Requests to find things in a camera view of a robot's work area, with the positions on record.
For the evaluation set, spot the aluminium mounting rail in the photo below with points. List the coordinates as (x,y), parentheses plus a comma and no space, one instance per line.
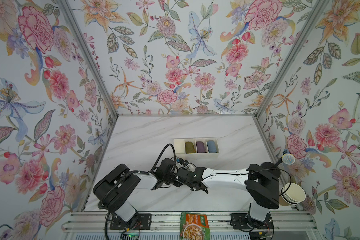
(284,221)

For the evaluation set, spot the purple rolled sock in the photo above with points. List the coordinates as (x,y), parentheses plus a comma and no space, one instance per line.
(200,147)

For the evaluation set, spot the black stand with round lamp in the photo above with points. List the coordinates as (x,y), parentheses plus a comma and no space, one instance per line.
(287,159)

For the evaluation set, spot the green snack bag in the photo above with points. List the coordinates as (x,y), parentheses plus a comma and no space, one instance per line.
(194,226)

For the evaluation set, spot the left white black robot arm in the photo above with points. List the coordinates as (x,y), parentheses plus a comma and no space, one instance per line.
(116,187)

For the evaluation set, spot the olive green rolled sock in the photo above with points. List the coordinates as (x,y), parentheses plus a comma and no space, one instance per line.
(190,148)

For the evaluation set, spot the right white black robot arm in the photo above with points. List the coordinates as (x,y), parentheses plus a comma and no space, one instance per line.
(260,183)

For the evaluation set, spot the blue rolled sock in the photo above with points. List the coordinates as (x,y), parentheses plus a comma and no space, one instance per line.
(212,147)

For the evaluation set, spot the beige paper cup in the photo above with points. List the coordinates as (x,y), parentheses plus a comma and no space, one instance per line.
(291,194)

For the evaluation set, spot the white divided organizer tray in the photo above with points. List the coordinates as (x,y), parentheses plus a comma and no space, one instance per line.
(179,145)

